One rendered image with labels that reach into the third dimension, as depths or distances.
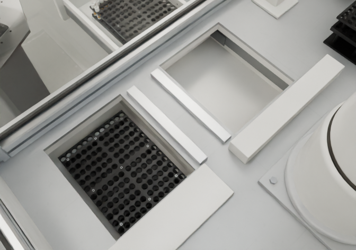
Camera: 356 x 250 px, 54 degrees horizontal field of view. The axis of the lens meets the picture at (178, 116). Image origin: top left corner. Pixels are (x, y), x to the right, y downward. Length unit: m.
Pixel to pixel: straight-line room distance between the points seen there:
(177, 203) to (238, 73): 0.44
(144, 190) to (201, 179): 0.13
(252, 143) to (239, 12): 0.38
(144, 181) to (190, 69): 0.36
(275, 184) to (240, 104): 0.29
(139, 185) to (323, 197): 0.36
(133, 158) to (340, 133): 0.43
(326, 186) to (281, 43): 0.42
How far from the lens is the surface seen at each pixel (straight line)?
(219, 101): 0.91
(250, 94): 0.94
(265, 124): 0.72
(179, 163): 0.82
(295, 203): 0.69
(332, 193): 0.59
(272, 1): 0.97
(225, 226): 0.68
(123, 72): 0.80
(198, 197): 0.67
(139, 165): 0.76
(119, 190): 0.75
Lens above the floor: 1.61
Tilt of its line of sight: 62 degrees down
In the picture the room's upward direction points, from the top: straight up
